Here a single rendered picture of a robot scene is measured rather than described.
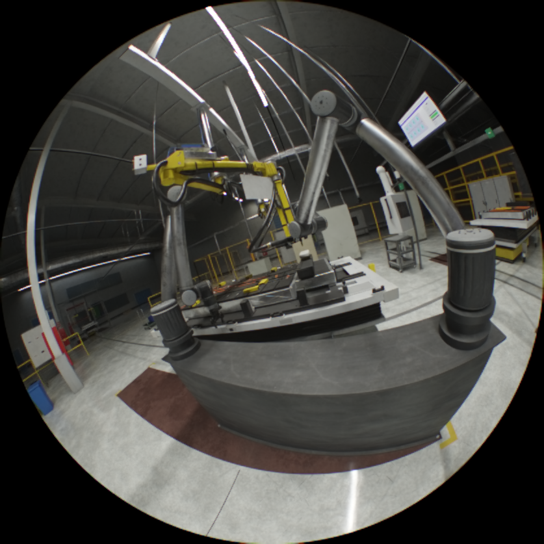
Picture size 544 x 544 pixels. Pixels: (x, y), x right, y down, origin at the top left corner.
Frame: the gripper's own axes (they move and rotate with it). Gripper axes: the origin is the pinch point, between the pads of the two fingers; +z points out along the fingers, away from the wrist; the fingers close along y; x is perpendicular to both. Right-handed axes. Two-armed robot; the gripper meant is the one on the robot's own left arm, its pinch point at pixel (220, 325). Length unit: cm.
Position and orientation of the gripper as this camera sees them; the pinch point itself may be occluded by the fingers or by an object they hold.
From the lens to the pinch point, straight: 142.8
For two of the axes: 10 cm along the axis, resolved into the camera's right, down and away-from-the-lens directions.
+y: -3.8, 2.6, -8.9
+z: 3.1, 9.4, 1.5
